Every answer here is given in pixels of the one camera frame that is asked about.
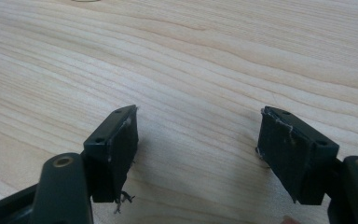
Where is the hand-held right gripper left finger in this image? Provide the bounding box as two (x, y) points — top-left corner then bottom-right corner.
(82, 104), (140, 215)

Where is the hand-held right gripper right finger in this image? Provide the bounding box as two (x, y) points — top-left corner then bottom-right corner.
(255, 105), (340, 206)

